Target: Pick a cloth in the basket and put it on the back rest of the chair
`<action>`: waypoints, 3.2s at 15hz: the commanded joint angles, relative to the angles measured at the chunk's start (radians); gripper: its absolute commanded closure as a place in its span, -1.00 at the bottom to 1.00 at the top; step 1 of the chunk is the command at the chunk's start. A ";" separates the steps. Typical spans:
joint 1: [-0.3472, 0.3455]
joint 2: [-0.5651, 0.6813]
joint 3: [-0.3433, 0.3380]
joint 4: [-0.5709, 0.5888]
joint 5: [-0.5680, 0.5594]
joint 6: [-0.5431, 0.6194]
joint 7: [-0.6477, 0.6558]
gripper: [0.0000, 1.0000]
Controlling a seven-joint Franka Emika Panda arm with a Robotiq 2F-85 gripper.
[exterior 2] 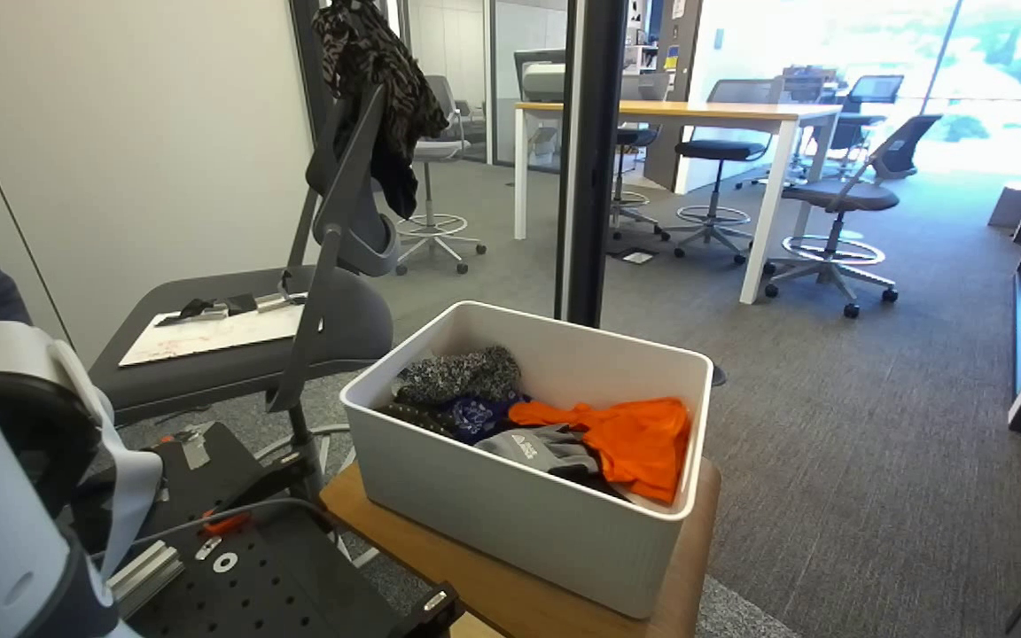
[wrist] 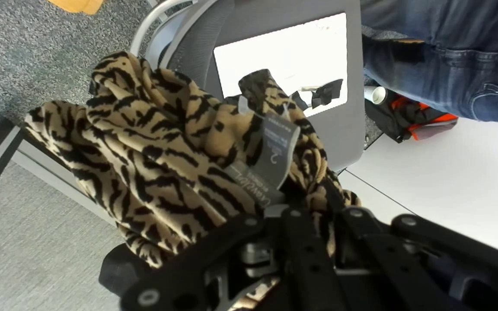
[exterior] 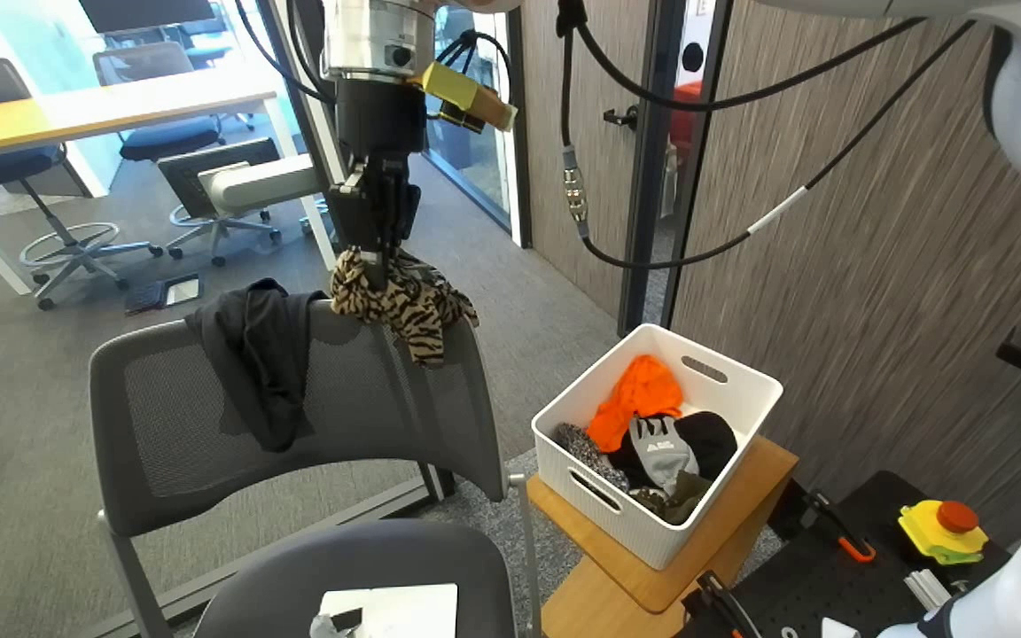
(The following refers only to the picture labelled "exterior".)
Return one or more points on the white plastic basket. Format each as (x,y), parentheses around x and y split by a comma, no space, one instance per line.
(700,509)

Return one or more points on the orange cloth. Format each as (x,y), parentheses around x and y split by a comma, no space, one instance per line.
(638,394)

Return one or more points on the cardboard box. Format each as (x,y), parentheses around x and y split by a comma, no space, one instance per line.
(665,589)

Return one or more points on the light grey cloth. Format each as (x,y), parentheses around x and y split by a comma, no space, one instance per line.
(657,455)

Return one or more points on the black perforated breadboard table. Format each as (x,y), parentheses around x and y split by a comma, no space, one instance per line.
(840,589)

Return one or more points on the white paper sheet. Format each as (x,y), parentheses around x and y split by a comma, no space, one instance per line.
(397,610)

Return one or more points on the black white speckled cloth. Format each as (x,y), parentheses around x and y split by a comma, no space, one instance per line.
(585,455)

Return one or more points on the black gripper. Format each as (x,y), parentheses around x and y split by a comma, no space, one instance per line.
(379,117)

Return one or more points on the grey mesh chair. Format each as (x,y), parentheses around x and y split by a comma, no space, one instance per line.
(346,436)

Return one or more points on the blue seat office chair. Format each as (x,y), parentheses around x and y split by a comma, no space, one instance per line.
(7,166)

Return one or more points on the wooden top office table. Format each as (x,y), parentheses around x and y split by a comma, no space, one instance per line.
(98,113)

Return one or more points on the tiger print cloth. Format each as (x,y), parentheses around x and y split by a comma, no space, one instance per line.
(404,302)

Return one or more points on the yellow red emergency stop button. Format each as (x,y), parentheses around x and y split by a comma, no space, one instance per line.
(943,534)

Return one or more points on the black cloth in basket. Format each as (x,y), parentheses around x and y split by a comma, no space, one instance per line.
(710,442)

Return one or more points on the black cloth on backrest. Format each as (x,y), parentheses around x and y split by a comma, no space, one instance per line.
(261,356)

